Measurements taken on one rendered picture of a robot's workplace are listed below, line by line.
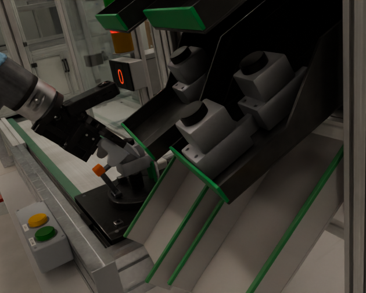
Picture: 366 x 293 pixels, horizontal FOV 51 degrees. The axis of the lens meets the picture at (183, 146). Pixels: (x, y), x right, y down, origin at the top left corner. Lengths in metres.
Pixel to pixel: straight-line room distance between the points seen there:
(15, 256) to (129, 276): 0.37
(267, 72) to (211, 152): 0.10
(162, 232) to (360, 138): 0.37
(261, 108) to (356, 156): 0.10
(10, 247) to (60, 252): 0.26
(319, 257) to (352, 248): 0.35
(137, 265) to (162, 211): 0.13
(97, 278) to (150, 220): 0.14
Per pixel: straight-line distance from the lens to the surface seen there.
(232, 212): 0.54
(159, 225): 0.67
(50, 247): 0.85
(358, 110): 0.39
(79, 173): 1.23
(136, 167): 0.84
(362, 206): 0.44
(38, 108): 0.74
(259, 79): 0.41
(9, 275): 0.99
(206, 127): 0.39
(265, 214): 0.52
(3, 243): 1.12
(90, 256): 0.76
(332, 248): 0.85
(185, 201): 0.63
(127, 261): 0.74
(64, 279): 0.90
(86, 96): 0.77
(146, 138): 0.56
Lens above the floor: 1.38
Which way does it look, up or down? 22 degrees down
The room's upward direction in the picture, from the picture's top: 10 degrees counter-clockwise
